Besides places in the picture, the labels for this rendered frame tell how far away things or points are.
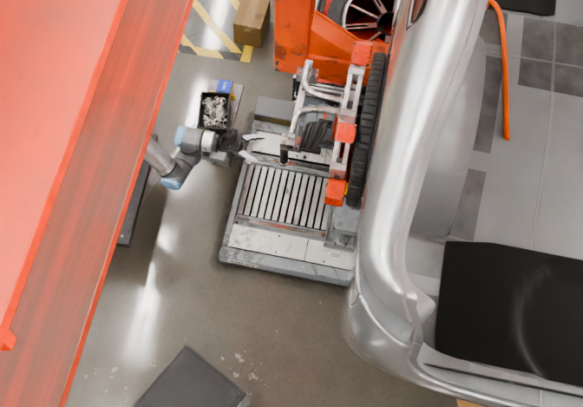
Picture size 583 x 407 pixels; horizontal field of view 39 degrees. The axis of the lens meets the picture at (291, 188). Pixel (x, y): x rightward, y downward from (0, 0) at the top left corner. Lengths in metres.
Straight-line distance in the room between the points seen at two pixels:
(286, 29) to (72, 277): 2.90
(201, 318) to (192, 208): 0.59
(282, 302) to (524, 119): 1.48
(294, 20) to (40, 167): 3.00
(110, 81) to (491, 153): 2.45
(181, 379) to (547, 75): 1.99
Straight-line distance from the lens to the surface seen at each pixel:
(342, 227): 3.98
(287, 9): 3.65
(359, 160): 3.20
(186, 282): 4.12
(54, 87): 0.79
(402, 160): 2.49
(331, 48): 3.84
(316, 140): 3.27
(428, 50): 2.62
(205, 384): 3.62
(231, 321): 4.04
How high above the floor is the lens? 3.86
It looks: 64 degrees down
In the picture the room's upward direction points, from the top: 3 degrees clockwise
